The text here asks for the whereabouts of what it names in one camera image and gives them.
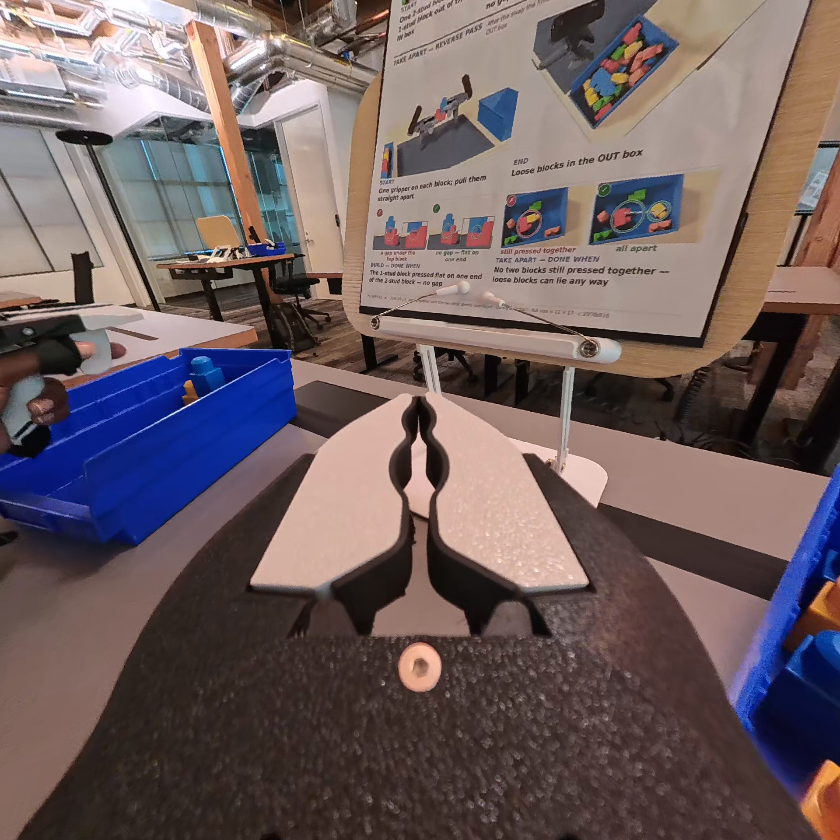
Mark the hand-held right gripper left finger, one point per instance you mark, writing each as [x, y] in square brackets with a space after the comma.
[328, 512]

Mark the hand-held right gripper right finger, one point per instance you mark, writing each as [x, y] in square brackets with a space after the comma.
[512, 518]

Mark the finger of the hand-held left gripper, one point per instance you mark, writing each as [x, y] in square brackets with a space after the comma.
[111, 319]

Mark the blue mega block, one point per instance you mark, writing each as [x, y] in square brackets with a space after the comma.
[208, 377]

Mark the blue plastic bin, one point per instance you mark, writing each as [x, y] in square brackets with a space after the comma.
[761, 656]
[269, 249]
[164, 459]

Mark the row of mixed mega blocks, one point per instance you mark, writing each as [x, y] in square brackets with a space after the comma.
[814, 663]

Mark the person's left hand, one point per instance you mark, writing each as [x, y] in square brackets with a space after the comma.
[49, 407]

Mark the wooden top desk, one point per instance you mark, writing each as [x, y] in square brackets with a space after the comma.
[800, 298]
[19, 299]
[325, 275]
[223, 262]

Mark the black backpack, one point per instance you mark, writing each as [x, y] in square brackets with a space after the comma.
[292, 328]

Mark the black floor lamp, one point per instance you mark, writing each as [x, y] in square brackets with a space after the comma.
[82, 138]

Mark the white door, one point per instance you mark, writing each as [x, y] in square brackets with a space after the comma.
[308, 190]

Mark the printed instruction sheet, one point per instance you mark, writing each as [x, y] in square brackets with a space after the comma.
[590, 131]

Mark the wooden support post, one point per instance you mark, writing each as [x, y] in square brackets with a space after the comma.
[226, 131]
[820, 243]

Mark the silver ventilation duct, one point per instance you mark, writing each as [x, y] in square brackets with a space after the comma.
[295, 59]

